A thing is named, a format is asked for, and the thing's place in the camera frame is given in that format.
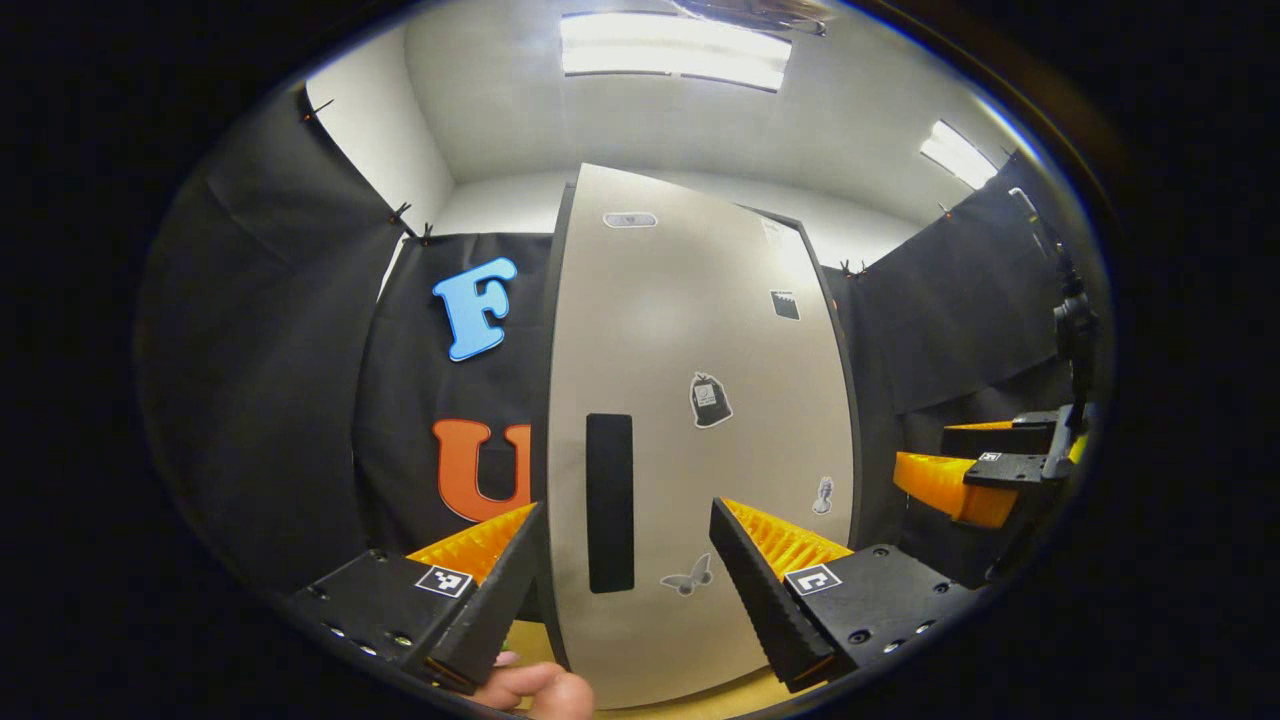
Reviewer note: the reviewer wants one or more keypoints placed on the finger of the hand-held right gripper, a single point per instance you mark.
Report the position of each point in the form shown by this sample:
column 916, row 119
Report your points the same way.
column 1000, row 440
column 950, row 490

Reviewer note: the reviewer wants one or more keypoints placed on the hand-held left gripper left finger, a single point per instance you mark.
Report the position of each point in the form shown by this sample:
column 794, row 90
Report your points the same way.
column 495, row 610

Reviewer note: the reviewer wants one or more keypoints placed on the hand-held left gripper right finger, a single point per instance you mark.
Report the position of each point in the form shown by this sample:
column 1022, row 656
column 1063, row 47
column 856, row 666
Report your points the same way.
column 765, row 610

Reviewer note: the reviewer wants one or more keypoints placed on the beige cabinet door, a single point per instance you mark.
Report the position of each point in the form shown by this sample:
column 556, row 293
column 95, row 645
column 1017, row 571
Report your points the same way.
column 680, row 330

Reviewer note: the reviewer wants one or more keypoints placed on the small ceiling light panel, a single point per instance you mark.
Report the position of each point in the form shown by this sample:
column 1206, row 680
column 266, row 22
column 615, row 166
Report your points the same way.
column 958, row 155

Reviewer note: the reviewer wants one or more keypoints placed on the black backdrop cloth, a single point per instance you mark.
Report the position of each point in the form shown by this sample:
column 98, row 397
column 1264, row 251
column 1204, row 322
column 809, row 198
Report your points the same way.
column 250, row 400

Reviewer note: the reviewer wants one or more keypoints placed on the long ceiling light panel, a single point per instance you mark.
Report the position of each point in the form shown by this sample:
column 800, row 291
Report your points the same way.
column 680, row 55

